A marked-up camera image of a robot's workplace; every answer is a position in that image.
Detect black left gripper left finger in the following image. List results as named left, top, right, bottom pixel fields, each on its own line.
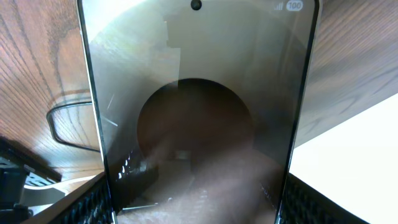
left=22, top=173, right=114, bottom=224

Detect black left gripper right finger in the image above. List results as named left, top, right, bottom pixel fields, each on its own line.
left=276, top=174, right=366, bottom=224

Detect black USB charging cable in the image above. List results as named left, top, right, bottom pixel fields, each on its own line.
left=45, top=101, right=102, bottom=153

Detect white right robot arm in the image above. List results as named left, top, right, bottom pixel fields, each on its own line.
left=1, top=138, right=72, bottom=223

